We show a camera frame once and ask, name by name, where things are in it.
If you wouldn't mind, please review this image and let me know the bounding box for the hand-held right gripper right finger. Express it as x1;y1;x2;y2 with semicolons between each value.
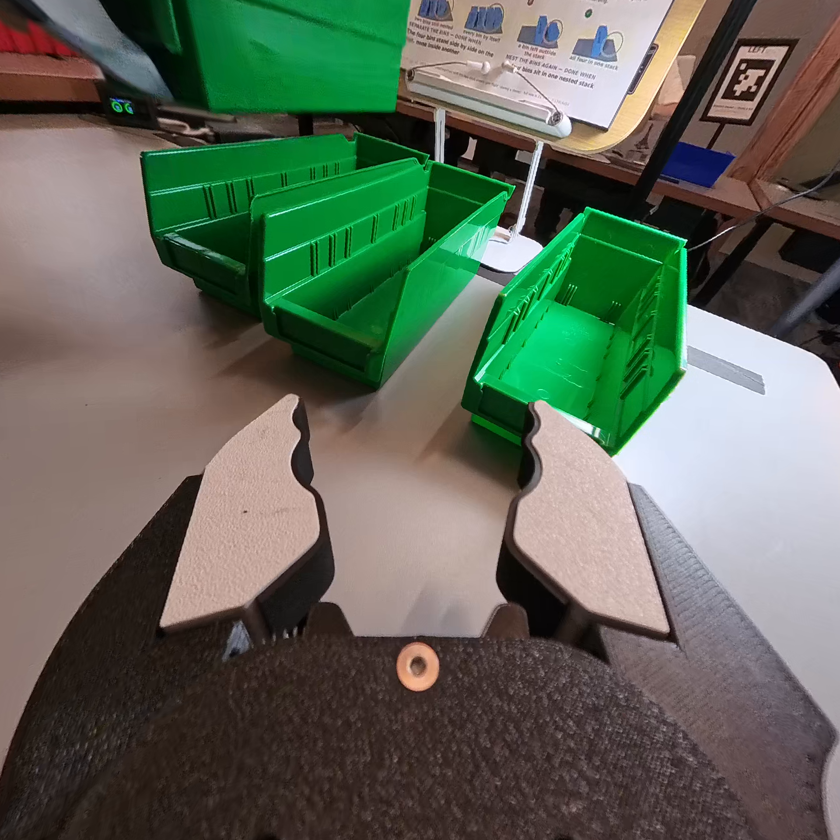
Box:
495;400;672;643

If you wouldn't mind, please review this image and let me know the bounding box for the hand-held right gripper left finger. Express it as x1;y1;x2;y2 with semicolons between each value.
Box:
159;394;336;643

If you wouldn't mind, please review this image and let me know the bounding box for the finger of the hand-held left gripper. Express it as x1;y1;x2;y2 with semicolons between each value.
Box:
12;0;176;102

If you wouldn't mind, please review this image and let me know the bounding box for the green plastic bin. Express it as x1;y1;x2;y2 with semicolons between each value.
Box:
461;206;690;458
157;0;413;119
140;131;432;324
251;157;517;393

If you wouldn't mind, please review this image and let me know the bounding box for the wood-edged white table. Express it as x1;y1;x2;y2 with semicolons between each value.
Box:
0;51;107;104

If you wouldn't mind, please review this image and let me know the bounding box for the red plastic bin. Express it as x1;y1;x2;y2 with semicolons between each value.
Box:
0;12;61;58

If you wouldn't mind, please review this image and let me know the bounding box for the grey device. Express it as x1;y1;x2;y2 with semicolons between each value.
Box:
104;94;160;130

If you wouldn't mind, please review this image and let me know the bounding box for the white board stand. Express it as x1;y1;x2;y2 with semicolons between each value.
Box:
432;107;547;277

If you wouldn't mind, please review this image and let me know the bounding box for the brown wooden table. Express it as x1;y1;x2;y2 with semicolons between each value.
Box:
395;98;840;311

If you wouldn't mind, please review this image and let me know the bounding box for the blue plastic bin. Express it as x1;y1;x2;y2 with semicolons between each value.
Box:
658;140;738;189

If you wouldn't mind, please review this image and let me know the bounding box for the clear page holder bar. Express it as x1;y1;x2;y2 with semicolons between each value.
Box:
403;61;573;143

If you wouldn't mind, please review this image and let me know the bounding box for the white instruction sheet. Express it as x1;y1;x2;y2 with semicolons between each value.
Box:
402;0;678;130

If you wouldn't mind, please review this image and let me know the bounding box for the black and white marker poster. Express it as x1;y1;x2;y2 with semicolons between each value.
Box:
697;37;802;127

